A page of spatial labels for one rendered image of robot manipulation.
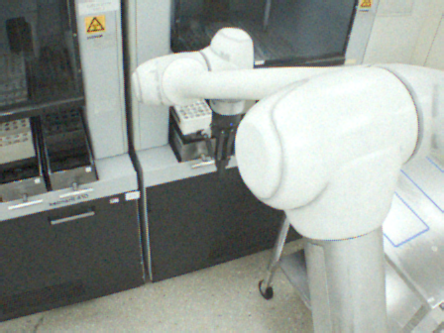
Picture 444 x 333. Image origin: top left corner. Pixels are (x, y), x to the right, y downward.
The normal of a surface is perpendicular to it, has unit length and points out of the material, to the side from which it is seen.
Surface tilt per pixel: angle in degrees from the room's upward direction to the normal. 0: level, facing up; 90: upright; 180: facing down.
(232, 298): 0
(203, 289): 0
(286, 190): 91
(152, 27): 90
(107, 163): 0
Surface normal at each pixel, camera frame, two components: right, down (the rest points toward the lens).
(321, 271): -0.69, 0.29
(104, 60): 0.39, 0.66
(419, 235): 0.08, -0.73
